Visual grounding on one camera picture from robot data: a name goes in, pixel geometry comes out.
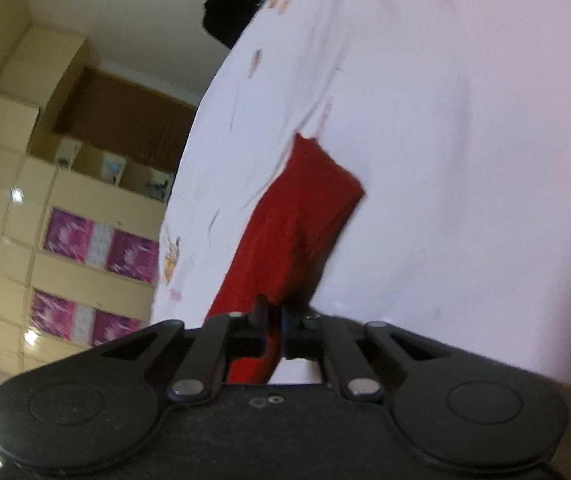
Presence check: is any red knitted garment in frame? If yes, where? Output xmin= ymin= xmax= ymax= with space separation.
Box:
xmin=205 ymin=132 xmax=367 ymax=386

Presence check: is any cream wardrobe with posters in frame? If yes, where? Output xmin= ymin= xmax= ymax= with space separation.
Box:
xmin=0 ymin=27 xmax=174 ymax=375

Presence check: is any brown wooden door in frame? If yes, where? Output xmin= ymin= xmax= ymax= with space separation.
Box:
xmin=54 ymin=67 xmax=196 ymax=172

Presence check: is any white floral bedsheet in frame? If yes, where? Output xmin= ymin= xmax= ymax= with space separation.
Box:
xmin=152 ymin=0 xmax=571 ymax=386

